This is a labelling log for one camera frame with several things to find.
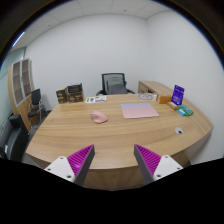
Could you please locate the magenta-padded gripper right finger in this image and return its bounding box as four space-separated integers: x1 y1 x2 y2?
133 143 184 185

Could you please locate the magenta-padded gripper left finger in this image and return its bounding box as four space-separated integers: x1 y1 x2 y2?
43 143 96 187

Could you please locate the pink computer mouse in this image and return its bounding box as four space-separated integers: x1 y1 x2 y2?
89 110 109 125

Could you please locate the pink and blue mouse pad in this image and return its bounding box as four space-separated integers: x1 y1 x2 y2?
120 102 160 120

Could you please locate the black leather armchair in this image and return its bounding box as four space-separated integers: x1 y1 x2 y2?
0 113 30 163

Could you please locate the green small box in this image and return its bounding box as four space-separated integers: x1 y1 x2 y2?
179 104 195 117

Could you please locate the beige small box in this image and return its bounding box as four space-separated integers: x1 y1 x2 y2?
166 101 181 111

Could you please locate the orange cardboard box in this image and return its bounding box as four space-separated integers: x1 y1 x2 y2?
156 94 174 105

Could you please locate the small dark brown box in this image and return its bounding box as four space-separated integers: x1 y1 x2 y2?
55 87 69 105

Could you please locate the purple card package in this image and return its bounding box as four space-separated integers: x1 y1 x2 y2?
171 84 186 107

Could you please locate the white sticker sheet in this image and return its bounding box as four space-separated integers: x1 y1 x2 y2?
84 95 108 104

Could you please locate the black box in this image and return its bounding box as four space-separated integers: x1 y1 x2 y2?
66 83 84 95

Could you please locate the wooden side desk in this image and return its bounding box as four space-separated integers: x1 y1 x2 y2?
137 80 176 98

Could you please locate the wooden shelf cabinet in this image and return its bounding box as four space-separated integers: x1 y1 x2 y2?
7 58 44 131

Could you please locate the grey backpack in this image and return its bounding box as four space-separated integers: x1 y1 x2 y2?
106 77 128 95

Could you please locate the black mesh office chair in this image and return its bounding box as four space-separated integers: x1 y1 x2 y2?
95 72 136 96

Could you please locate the round desk cable grommet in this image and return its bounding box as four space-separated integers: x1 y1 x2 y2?
174 126 185 136

